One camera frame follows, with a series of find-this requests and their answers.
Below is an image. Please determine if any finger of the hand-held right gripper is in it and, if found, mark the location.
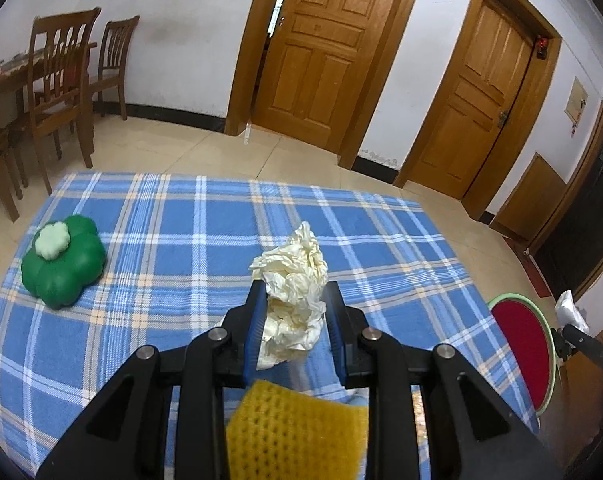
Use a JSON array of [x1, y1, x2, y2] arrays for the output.
[[551, 327, 570, 366], [564, 324, 603, 378]]

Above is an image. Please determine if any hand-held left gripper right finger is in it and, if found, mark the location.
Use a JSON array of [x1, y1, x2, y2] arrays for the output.
[[326, 281, 565, 480]]

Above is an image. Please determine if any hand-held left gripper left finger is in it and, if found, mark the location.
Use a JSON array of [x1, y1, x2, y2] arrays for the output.
[[36, 280, 267, 480]]

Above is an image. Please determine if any white plastic bag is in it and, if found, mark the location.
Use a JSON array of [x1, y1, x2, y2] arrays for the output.
[[555, 290, 591, 333]]

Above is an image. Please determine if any red bin with green rim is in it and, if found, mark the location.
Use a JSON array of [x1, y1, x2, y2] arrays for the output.
[[486, 294, 557, 416]]

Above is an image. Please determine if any white tissue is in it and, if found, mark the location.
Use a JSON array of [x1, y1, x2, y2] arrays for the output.
[[248, 221, 329, 372]]

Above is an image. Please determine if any blue plaid tablecloth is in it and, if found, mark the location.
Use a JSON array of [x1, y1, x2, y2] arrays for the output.
[[0, 171, 539, 480]]

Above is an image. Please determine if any small wooden cabinet door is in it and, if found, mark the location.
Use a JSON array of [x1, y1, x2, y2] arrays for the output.
[[489, 152, 567, 241]]

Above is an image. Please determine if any green clover-shaped toy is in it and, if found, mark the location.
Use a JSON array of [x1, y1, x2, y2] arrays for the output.
[[21, 215, 107, 310]]

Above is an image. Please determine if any panelled wooden door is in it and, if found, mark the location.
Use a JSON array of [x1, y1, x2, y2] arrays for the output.
[[251, 0, 412, 153]]

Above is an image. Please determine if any wooden slat-back chair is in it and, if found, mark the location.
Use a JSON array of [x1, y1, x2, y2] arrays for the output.
[[88, 15, 141, 121], [11, 7, 102, 196]]

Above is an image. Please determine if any wooden dining table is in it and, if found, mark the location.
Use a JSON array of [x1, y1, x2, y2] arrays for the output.
[[0, 42, 97, 223]]

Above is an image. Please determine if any beige wall panel box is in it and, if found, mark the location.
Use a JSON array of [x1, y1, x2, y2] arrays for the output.
[[565, 77, 589, 126]]

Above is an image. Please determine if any wooden door frame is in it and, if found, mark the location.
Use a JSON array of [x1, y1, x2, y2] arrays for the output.
[[394, 0, 562, 221], [226, 0, 429, 171]]

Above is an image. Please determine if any wooden door with metal handle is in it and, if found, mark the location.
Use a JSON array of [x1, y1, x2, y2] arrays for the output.
[[411, 0, 537, 201]]

